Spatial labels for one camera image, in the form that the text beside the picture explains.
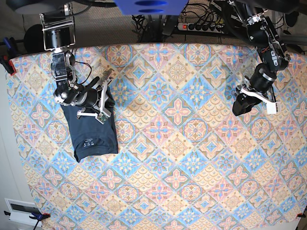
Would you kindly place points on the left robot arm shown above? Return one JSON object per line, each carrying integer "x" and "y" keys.
{"x": 261, "y": 34}

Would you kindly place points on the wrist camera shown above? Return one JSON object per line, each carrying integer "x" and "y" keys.
{"x": 102, "y": 118}
{"x": 272, "y": 107}

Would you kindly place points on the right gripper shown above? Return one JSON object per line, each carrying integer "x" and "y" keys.
{"x": 95, "y": 97}

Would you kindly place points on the patterned colourful tablecloth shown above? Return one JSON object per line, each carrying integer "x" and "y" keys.
{"x": 185, "y": 162}

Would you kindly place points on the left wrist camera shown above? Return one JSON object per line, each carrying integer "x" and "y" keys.
{"x": 272, "y": 107}

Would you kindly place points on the blue orange clamp lower left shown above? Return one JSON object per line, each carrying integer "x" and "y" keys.
{"x": 36, "y": 216}

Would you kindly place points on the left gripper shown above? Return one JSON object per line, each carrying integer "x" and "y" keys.
{"x": 252, "y": 91}

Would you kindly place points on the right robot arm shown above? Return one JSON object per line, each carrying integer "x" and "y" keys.
{"x": 58, "y": 29}

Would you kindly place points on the dark navy t-shirt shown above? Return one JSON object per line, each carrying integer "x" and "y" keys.
{"x": 89, "y": 137}

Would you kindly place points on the orange clamp lower right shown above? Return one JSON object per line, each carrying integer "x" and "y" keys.
{"x": 301, "y": 215}

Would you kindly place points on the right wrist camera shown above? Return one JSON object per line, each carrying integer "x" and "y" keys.
{"x": 102, "y": 118}

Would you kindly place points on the white wall outlet box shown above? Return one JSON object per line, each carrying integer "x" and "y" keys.
{"x": 20, "y": 211}

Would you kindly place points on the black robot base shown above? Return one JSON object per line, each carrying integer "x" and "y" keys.
{"x": 35, "y": 6}
{"x": 284, "y": 6}

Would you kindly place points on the white power strip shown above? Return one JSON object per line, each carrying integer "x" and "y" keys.
{"x": 211, "y": 28}

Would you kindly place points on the black round stool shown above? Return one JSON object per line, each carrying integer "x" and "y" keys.
{"x": 34, "y": 39}

